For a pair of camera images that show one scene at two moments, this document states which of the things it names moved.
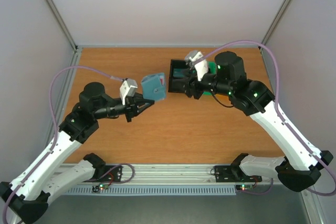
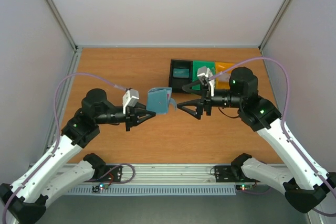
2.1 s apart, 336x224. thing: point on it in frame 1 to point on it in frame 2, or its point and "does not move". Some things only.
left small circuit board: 101,186 does not move
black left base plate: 107,173 does not move
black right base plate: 225,174 does not move
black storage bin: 179,70 does not move
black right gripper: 192,87 to 206,102
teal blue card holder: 154,86 to 159,99
